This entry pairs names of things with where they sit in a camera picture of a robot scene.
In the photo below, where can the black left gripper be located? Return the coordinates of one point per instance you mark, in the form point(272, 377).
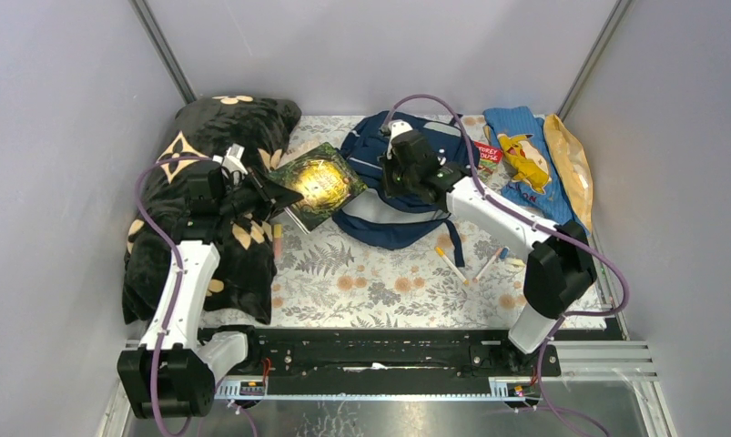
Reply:
point(259, 192)

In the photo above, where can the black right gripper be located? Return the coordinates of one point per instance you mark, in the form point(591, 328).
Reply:
point(389, 189)

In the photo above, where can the green fantasy book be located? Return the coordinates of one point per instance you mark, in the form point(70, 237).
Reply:
point(326, 182)

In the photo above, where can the navy blue backpack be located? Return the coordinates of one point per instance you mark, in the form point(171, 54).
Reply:
point(372, 217)

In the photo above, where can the red treehouse book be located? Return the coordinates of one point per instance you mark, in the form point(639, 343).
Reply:
point(489, 159)

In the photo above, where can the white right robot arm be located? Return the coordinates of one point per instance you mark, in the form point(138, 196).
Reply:
point(559, 267)

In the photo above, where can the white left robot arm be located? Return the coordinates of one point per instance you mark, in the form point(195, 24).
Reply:
point(170, 374)

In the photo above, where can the yellow snack bag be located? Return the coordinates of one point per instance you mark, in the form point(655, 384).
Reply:
point(570, 161)

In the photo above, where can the pink highlighter pen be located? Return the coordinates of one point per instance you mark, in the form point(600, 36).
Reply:
point(277, 232)

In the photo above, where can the black floral blanket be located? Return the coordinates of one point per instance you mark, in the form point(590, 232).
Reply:
point(255, 132)

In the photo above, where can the yellow capped white marker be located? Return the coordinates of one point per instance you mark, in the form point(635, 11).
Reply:
point(450, 264)

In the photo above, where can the floral table mat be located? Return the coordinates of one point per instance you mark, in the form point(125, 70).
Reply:
point(327, 279)

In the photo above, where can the blue pikachu cloth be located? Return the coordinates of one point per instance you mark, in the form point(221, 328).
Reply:
point(535, 182)

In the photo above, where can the orange capped white marker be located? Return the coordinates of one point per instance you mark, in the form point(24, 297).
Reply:
point(495, 256)

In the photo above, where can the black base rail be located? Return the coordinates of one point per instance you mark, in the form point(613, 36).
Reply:
point(424, 362)

